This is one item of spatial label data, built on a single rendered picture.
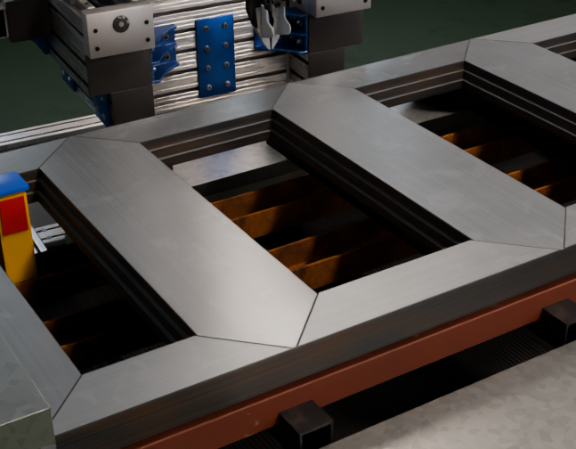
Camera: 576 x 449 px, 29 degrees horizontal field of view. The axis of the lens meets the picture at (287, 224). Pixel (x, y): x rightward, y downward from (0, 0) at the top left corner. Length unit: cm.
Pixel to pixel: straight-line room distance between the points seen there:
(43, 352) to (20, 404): 39
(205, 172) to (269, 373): 90
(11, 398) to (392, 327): 60
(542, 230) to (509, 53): 72
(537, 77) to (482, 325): 75
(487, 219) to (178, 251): 46
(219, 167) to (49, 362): 94
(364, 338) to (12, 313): 46
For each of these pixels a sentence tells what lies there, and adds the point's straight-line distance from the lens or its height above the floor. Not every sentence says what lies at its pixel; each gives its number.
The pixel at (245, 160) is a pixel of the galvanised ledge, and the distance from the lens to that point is 227.
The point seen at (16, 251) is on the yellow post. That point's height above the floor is 78.
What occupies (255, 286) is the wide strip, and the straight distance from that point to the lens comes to 151.
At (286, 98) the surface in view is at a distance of 208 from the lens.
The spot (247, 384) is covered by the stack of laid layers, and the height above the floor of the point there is 84.
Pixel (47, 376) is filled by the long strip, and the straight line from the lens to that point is 138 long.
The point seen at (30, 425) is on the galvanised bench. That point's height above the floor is 104.
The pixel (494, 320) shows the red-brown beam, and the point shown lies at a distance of 160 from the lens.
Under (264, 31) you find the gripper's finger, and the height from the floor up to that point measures 95.
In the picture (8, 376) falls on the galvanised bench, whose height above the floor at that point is 105.
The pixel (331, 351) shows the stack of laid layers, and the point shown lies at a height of 84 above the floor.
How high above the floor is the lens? 168
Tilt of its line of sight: 29 degrees down
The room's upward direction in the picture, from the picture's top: 1 degrees counter-clockwise
